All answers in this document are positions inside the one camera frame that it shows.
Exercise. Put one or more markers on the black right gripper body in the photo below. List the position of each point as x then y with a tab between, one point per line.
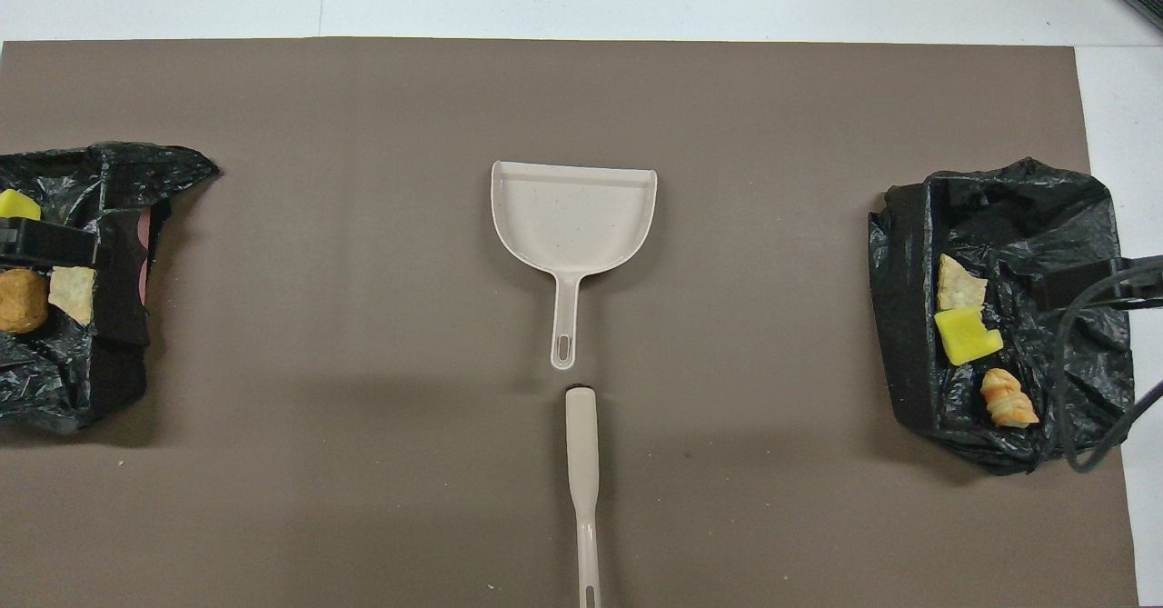
1140	274

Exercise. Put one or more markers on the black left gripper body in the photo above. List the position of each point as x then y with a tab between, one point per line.
8	237

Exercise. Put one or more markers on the yellow sponge wedge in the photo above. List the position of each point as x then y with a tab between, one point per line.
18	205

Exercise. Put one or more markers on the striped croissant piece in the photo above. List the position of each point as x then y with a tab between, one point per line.
73	294
1007	399

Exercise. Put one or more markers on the brown fried nugget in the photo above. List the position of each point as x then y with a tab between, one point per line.
23	301

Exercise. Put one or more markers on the torn croissant chunk pale inside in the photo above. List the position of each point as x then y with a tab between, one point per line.
959	288

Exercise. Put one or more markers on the yellow sponge block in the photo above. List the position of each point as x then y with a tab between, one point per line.
965	335

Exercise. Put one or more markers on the beige plastic dustpan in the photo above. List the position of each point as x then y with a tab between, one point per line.
572	217

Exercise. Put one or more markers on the beige hand brush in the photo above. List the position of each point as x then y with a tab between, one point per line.
581	444

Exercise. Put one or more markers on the black bag lined bin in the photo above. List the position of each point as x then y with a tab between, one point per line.
1072	226

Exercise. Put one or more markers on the pink plastic bin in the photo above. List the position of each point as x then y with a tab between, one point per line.
145	263

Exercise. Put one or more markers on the black bag over pink bin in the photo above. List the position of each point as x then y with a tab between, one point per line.
54	381

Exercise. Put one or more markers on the brown paper table mat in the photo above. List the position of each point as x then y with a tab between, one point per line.
545	90

